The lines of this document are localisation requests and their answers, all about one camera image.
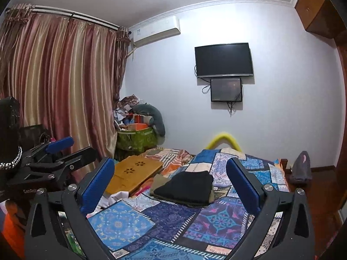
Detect black pants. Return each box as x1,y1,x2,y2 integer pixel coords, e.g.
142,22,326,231
153,171,214,206

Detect person's left forearm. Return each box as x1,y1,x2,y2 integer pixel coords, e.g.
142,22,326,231
0,200,26,258

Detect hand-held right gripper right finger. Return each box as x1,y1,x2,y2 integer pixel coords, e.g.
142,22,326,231
226,157,316,260

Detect white cloth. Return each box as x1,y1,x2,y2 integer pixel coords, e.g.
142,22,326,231
96,191,129,212

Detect pile of papers and boxes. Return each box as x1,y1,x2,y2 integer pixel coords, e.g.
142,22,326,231
114,95,152,132

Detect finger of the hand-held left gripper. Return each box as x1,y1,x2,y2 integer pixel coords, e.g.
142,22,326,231
45,137,75,155
54,146,98,173

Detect green storage box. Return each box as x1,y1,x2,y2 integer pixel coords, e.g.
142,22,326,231
116,128,159,153

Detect blue patchwork quilt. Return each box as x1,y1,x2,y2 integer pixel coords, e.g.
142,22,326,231
87,148,290,260

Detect grey plush pillow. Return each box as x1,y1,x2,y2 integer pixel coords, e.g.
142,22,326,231
131,103,166,137

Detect wooden wall cabinet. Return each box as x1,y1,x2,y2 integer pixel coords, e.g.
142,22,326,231
294,0,342,41

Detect small wall monitor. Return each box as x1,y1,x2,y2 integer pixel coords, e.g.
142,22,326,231
210,78,242,102

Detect striped pink curtain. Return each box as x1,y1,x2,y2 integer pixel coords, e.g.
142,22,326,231
0,4,131,168

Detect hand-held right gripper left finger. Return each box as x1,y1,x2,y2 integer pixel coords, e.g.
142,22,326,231
24,156,116,260

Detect yellow foam arch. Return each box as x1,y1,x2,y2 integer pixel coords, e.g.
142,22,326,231
205,132,242,152

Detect wooden lap table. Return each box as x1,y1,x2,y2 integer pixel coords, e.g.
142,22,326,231
104,156,164,195

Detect white air conditioner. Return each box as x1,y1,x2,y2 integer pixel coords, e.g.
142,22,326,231
129,16,181,46

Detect curtain rod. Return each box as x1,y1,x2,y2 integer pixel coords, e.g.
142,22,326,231
5,4,121,30

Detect orange striped blanket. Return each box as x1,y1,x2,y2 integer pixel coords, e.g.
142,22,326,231
139,148,194,176

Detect black wall television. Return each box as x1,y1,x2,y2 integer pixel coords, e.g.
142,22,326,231
195,43,254,78

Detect olive pants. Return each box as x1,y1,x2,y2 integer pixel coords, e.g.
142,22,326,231
149,172,217,209

